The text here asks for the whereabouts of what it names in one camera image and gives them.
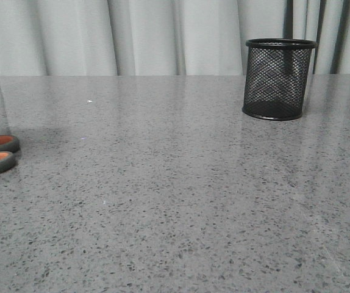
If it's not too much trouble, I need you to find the black mesh pen bucket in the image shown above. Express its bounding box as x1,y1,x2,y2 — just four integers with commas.
242,38,317,121

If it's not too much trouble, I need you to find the grey curtain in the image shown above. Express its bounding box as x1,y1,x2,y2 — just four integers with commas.
0,1,350,76

